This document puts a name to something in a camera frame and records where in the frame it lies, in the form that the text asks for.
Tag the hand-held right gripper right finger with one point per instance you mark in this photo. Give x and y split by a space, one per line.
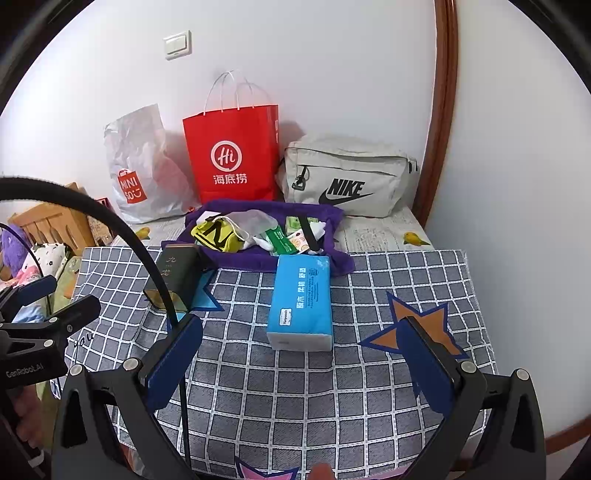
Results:
422 364

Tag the clear plastic bag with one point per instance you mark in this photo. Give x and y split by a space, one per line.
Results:
251 219

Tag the wooden headboard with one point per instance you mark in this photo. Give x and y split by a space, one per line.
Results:
51 221

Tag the person's left hand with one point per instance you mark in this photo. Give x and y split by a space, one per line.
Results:
27 415

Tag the brown wooden door frame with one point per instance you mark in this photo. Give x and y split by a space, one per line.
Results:
445 92

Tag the white sachet with orange print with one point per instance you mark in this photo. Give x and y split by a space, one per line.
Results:
299 242

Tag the blue tissue pack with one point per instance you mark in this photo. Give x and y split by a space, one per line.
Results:
300 300

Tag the purple towel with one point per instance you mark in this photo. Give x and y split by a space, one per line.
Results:
249 263

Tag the white plastic shopping bag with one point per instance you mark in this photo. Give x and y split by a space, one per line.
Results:
143 170

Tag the red paper shopping bag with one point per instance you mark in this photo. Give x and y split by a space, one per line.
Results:
231 152

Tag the white wall light switch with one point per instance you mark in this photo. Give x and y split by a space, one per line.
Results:
177 45

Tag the brown cardboard box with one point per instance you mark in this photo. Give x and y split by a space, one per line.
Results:
101 221

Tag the beige waist bag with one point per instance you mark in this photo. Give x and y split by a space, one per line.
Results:
346 175

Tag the white tissue paper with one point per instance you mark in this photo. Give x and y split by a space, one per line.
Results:
321 228

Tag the floral cloth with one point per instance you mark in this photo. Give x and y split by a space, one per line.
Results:
53 261

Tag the green pocket tissue pack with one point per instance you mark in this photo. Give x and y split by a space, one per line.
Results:
294 224

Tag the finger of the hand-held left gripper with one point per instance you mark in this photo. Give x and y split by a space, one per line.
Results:
76 311
32 293

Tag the green packet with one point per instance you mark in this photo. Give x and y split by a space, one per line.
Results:
280 241

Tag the grey checked tablecloth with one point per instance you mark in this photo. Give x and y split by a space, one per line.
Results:
323 392

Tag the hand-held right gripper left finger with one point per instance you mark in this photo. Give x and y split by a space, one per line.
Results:
173 360

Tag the yellow black pouch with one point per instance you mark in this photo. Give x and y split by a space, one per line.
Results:
217 235

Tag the white sponge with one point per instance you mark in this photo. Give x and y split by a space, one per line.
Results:
207 214

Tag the purple plush toy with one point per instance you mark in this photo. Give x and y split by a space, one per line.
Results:
14 249

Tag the dark green tin box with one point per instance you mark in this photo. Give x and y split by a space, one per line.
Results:
175 277

